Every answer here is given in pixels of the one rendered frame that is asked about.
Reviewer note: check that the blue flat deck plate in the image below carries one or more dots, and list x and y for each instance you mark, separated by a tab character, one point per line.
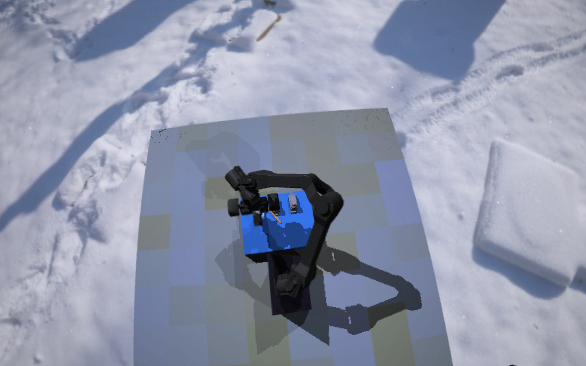
292	233

